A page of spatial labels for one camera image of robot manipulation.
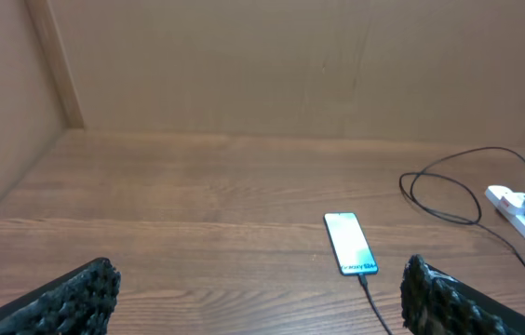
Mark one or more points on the blue Samsung Galaxy smartphone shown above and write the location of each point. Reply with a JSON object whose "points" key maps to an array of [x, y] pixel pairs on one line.
{"points": [[350, 245]]}

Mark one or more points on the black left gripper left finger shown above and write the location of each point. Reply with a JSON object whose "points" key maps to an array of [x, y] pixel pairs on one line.
{"points": [[79, 302]]}

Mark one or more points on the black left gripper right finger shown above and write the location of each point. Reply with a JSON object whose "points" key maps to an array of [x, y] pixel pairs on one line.
{"points": [[435, 303]]}

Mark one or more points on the white charger plug adapter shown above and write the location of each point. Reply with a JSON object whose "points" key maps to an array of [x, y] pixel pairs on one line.
{"points": [[512, 204]]}

